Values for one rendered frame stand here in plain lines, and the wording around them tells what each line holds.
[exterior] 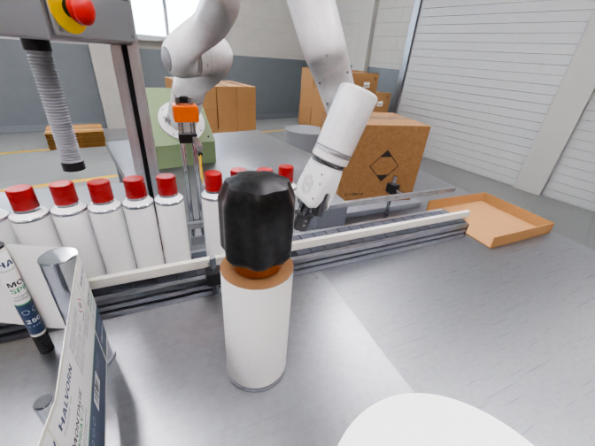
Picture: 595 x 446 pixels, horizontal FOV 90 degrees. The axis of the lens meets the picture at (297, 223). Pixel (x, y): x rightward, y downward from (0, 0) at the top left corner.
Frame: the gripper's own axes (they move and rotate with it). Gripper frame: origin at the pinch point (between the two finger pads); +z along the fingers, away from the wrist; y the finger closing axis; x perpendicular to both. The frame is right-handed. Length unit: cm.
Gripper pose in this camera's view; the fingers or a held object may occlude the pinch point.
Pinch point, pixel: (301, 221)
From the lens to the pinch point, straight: 71.8
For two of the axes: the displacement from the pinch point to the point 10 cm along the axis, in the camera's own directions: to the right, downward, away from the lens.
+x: 8.3, 1.6, 5.3
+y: 4.0, 4.7, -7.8
